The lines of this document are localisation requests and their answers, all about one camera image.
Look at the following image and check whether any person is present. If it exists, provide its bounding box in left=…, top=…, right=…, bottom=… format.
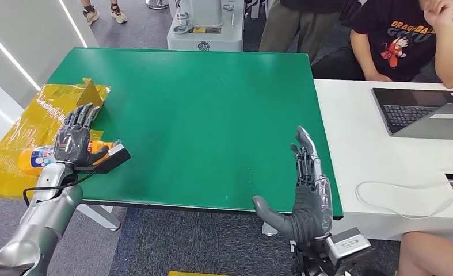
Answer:
left=397, top=230, right=453, bottom=276
left=259, top=0, right=360, bottom=64
left=80, top=0, right=128, bottom=25
left=310, top=0, right=453, bottom=89

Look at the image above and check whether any grey laptop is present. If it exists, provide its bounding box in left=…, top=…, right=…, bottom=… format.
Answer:
left=371, top=87, right=453, bottom=141

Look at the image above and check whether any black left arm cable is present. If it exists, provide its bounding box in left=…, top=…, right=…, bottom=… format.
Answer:
left=22, top=169, right=97, bottom=208

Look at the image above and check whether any green table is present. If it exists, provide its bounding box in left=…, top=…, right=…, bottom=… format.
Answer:
left=47, top=47, right=344, bottom=252

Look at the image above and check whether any yellow object on floor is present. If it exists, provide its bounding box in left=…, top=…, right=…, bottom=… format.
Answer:
left=168, top=271, right=227, bottom=276

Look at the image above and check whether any white desk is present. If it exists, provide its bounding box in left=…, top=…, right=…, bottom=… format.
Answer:
left=289, top=79, right=453, bottom=252

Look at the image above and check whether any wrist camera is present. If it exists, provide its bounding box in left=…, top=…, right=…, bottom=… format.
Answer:
left=325, top=228, right=374, bottom=268
left=73, top=143, right=132, bottom=175

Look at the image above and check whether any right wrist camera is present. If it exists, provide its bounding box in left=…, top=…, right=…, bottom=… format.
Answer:
left=325, top=228, right=374, bottom=268

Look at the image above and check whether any white machine base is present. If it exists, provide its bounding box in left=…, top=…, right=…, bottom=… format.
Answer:
left=166, top=0, right=246, bottom=52

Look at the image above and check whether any orange plastic bottle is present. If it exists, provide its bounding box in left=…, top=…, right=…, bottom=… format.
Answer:
left=18, top=140, right=123, bottom=177

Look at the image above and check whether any yellow taped cardboard box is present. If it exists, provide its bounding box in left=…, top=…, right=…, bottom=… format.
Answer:
left=0, top=78, right=112, bottom=201

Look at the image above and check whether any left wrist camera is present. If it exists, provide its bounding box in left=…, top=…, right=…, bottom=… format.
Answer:
left=73, top=143, right=132, bottom=175

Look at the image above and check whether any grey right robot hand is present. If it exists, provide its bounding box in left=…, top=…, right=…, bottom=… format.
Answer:
left=252, top=126, right=334, bottom=244

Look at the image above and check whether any white cable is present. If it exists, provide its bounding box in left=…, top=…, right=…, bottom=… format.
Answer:
left=355, top=178, right=453, bottom=221

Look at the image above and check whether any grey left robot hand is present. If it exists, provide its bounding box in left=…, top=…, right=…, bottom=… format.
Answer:
left=53, top=102, right=110, bottom=168

